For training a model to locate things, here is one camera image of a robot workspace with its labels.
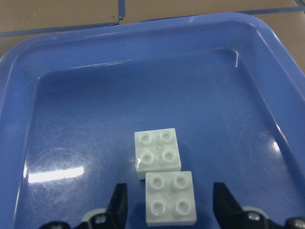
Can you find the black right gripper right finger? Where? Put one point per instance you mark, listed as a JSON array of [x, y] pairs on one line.
[[231, 215]]

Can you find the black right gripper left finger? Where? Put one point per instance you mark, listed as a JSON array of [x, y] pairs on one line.
[[112, 217]]

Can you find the white block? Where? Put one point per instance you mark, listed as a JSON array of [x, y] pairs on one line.
[[169, 199], [156, 151]]

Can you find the blue plastic tray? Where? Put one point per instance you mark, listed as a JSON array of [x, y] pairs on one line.
[[70, 104]]

